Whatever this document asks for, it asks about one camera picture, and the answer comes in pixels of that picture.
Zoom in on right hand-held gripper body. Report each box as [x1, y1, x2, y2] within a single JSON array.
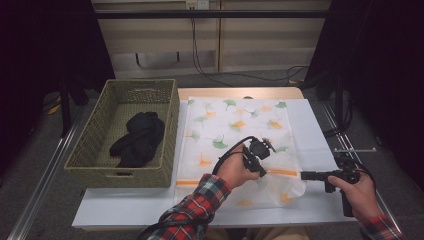
[[323, 147, 378, 218]]

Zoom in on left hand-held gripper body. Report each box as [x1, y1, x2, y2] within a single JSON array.
[[241, 136, 278, 174]]

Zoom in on left hand-held gripper cable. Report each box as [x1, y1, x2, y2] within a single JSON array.
[[136, 134, 258, 240]]

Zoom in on black floor cables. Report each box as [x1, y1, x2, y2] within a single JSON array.
[[323, 106, 354, 138]]

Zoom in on person's left hand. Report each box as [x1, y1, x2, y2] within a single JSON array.
[[215, 152, 261, 191]]

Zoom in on aluminium floor rail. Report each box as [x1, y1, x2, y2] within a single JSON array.
[[321, 103, 406, 240], [6, 109, 84, 240]]

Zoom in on black metal stand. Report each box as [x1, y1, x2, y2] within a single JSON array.
[[334, 71, 345, 128], [59, 78, 90, 138]]

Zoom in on black curtain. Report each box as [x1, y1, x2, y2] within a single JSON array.
[[304, 0, 424, 193], [0, 0, 116, 176]]

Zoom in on hand-held gripper cable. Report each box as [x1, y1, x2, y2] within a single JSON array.
[[353, 159, 378, 193], [136, 134, 258, 240]]

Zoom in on black wall cable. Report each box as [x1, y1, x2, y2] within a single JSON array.
[[189, 8, 311, 88]]

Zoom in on black garment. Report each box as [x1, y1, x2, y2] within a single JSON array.
[[109, 111, 166, 169]]

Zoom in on white leaf-print laundry bag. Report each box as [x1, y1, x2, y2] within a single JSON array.
[[173, 96, 307, 212]]

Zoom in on white table cover sheet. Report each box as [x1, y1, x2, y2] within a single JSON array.
[[71, 98, 363, 231]]

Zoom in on green woven basket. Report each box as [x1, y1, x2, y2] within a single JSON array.
[[63, 78, 181, 189]]

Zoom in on white wall socket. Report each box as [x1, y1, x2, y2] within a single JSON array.
[[185, 0, 210, 10]]

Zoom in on right hand-held gripper cable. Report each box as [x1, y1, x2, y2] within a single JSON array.
[[353, 159, 378, 193]]

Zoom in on black metal crossbar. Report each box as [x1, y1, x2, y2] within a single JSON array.
[[94, 9, 331, 19]]

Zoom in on person's right hand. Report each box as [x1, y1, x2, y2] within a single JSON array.
[[328, 173, 383, 223]]

